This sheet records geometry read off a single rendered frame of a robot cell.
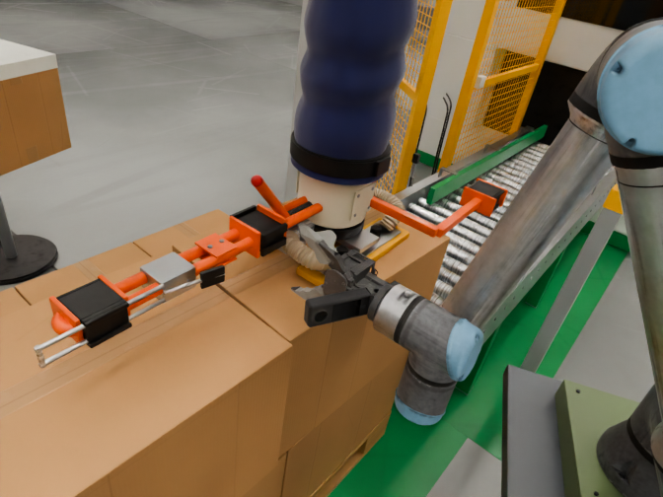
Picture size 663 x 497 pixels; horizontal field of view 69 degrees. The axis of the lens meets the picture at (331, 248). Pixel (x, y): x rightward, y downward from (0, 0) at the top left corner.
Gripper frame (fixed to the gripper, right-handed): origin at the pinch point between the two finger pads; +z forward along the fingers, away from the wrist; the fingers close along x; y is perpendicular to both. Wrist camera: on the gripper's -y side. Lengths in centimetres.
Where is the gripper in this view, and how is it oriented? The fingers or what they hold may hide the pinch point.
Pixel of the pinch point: (291, 258)
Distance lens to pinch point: 91.6
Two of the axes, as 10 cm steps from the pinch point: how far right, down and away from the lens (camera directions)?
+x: 1.4, -8.2, -5.6
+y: 6.1, -3.7, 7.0
